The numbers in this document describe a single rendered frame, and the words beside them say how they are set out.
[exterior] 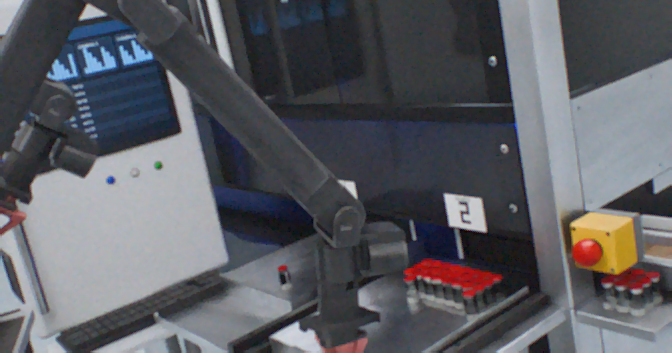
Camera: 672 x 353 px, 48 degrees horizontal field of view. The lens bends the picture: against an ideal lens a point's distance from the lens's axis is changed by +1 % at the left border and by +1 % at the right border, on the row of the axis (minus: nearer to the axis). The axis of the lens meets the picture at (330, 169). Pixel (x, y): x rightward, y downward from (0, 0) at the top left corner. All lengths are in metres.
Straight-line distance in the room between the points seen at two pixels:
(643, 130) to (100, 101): 1.15
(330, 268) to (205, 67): 0.32
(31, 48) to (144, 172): 1.02
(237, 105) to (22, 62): 0.24
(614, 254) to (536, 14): 0.36
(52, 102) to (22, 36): 0.44
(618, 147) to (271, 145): 0.62
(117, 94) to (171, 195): 0.28
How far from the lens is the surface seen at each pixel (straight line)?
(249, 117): 0.92
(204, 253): 1.95
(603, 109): 1.28
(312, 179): 0.96
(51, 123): 1.31
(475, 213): 1.31
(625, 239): 1.18
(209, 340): 1.39
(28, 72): 0.88
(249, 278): 1.62
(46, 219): 1.81
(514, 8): 1.15
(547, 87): 1.16
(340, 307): 1.04
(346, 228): 0.99
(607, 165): 1.29
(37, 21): 0.87
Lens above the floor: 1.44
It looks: 13 degrees down
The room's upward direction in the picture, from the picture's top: 12 degrees counter-clockwise
